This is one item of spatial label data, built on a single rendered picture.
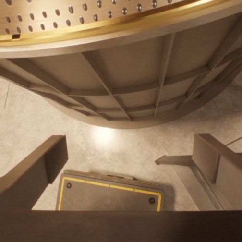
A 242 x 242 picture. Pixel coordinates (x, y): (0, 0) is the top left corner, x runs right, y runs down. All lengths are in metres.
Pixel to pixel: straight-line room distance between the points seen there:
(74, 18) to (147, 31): 0.12
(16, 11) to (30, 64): 0.21
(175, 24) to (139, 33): 0.06
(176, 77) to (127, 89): 0.19
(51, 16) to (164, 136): 1.23
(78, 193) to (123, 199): 0.30
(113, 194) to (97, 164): 0.41
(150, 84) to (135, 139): 0.82
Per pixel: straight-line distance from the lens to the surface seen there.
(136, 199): 1.15
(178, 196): 1.49
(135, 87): 0.67
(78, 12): 0.33
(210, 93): 1.54
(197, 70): 0.72
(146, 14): 0.32
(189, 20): 0.34
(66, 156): 0.17
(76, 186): 1.23
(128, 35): 0.32
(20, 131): 1.86
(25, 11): 0.37
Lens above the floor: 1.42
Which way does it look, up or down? 78 degrees down
